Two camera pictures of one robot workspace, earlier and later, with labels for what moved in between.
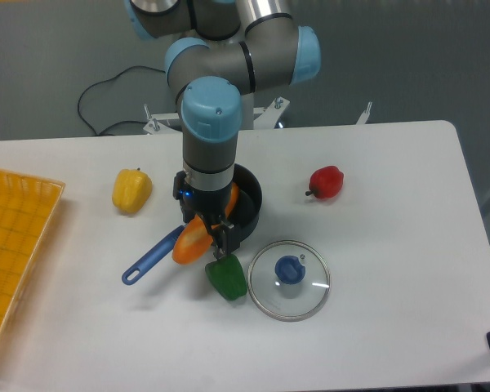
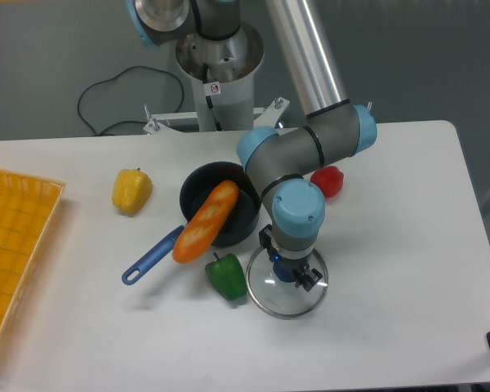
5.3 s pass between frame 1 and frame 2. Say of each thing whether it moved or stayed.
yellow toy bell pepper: stayed
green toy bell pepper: stayed
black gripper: moved
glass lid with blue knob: stayed
